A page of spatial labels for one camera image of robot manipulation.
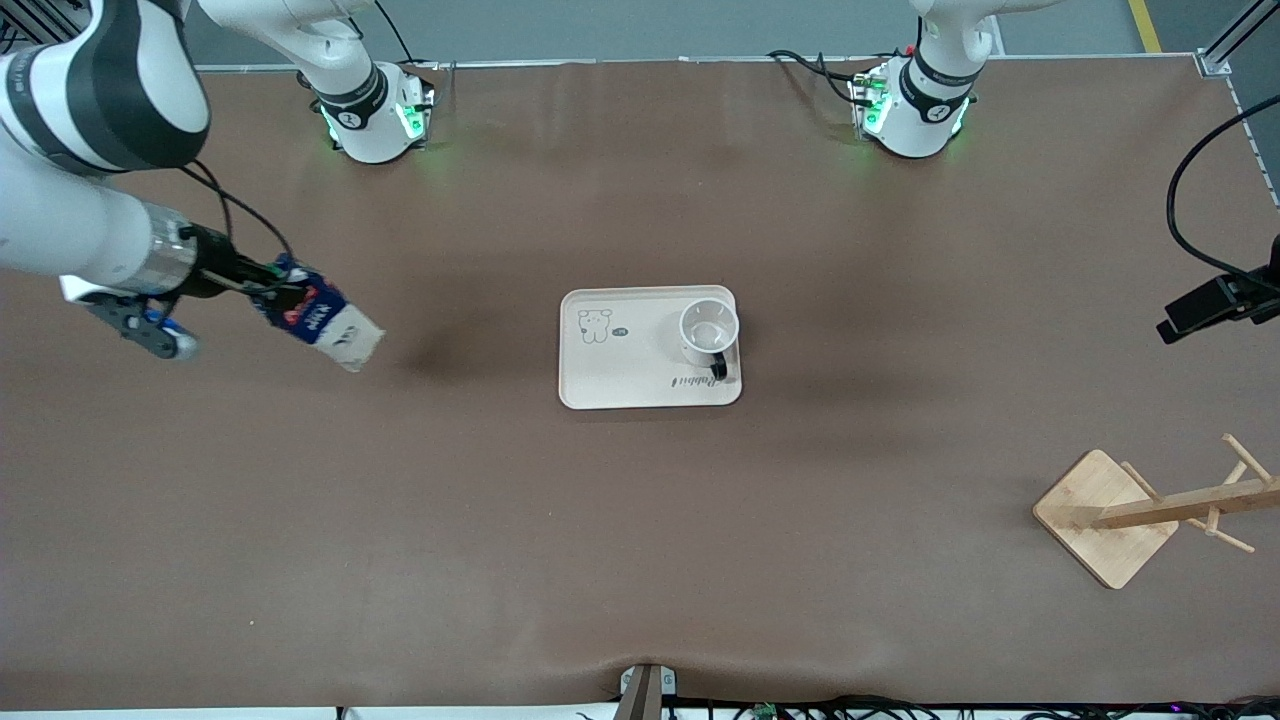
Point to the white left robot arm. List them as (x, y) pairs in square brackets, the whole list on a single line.
[(915, 110)]

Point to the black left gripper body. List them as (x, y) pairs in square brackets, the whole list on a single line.
[(1252, 292)]

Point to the aluminium frame post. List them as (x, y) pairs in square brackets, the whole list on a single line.
[(1235, 35)]

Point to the white rabbit print tray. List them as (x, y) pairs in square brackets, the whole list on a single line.
[(630, 375)]

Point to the wooden mug rack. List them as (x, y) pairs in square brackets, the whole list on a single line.
[(1110, 515)]

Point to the metal table edge bracket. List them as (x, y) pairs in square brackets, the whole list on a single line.
[(645, 692)]

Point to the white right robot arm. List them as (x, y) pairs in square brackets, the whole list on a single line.
[(70, 210)]

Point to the blue milk carton green cap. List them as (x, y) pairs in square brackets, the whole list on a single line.
[(325, 325)]

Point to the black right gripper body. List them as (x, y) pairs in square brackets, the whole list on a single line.
[(218, 269)]

